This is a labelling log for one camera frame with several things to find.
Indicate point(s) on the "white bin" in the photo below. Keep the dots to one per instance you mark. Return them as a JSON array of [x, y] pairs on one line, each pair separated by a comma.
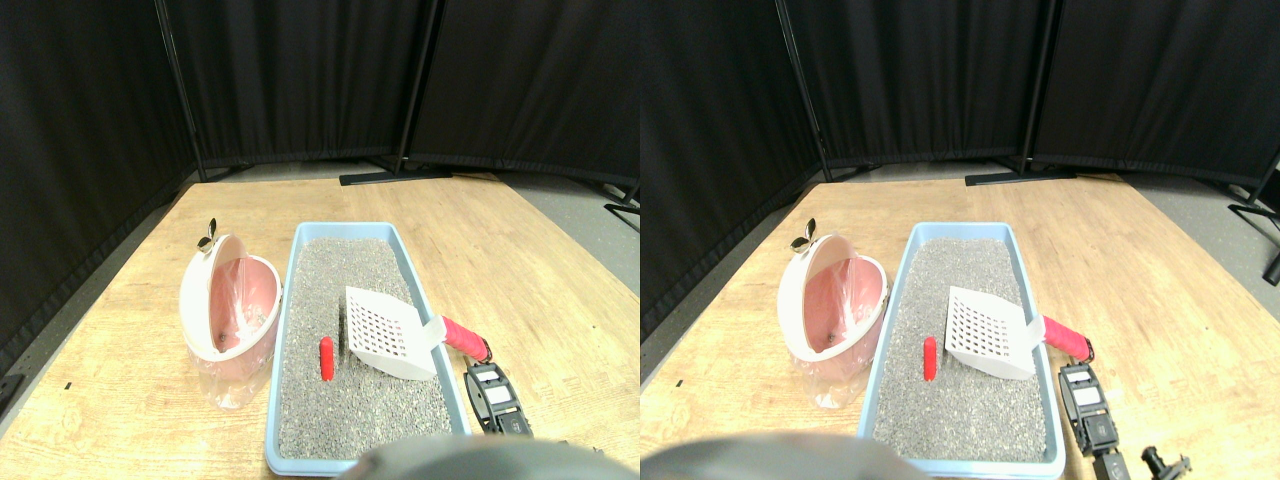
[[200, 300], [800, 300]]

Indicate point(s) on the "red lump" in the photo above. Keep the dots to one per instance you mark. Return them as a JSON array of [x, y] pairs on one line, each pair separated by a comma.
[[326, 360], [930, 360]]

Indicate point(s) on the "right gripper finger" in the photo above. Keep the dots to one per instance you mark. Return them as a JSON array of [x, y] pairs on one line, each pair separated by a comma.
[[1081, 385], [488, 383]]

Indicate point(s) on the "black curtain stand pole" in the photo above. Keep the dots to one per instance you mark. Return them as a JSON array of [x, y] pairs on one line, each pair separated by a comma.
[[421, 80], [175, 80], [799, 80], [1041, 80]]

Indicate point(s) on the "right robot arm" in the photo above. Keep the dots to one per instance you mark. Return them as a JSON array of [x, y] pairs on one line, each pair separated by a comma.
[[1113, 466]]

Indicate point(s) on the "black bracket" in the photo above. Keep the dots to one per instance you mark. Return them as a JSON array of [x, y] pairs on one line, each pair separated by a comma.
[[1165, 465]]

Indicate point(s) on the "blue litter tray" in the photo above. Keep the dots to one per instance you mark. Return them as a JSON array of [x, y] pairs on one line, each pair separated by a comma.
[[960, 410], [380, 400]]

